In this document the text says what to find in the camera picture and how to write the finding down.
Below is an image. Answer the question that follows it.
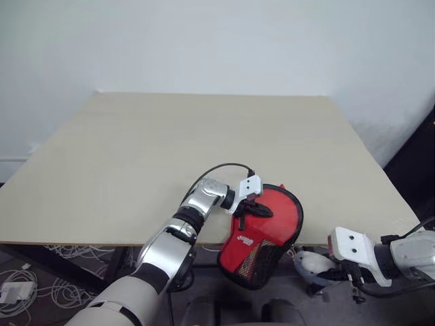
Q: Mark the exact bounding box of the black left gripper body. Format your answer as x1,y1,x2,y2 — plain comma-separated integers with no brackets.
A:
237,195,259,230

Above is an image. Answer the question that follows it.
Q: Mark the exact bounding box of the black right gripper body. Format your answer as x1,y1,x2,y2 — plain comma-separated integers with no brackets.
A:
328,259,366,306

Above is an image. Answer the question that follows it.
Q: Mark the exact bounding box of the red table tennis paddle case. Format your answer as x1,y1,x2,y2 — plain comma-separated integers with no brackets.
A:
217,183,305,291

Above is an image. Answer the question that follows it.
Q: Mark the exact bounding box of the white power adapter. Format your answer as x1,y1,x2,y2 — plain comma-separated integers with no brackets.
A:
0,281,37,304

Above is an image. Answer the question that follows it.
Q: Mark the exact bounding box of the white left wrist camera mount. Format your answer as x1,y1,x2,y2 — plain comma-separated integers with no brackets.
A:
226,175,263,215

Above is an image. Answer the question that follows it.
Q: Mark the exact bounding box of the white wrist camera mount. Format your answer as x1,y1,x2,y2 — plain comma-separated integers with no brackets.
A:
226,175,263,215
328,226,392,287

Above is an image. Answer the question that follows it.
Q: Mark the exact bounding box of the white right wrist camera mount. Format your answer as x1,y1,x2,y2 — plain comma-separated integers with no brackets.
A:
328,226,392,287

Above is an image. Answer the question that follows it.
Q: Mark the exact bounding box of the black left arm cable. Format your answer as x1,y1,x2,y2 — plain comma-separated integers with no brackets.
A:
186,163,256,201

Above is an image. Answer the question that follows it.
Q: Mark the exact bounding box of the white floor cable tangle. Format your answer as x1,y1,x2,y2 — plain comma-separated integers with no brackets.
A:
0,244,116,326

